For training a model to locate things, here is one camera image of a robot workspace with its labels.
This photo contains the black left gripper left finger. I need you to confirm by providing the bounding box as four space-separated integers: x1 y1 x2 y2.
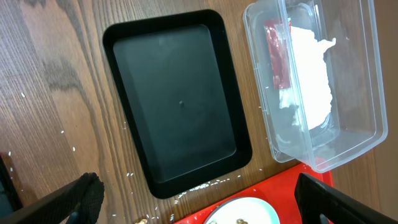
1 172 104 224

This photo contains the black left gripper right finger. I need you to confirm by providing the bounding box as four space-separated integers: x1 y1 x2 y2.
295 173 397 224

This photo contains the white napkin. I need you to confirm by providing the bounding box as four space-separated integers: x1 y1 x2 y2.
290 26 336 130

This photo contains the red snack wrapper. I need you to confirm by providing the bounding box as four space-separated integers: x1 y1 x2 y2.
264 20 291 90

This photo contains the black waste tray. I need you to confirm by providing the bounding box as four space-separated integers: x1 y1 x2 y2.
103 9 252 199

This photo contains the red serving tray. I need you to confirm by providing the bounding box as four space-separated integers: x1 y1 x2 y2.
176 164 333 224

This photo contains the light blue plate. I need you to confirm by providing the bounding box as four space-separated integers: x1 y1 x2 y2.
204 197 280 224

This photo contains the food crumb on table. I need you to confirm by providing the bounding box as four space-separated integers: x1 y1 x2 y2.
135 219 147 224

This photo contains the clear plastic bin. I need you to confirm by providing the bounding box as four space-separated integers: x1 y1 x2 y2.
243 0 388 173

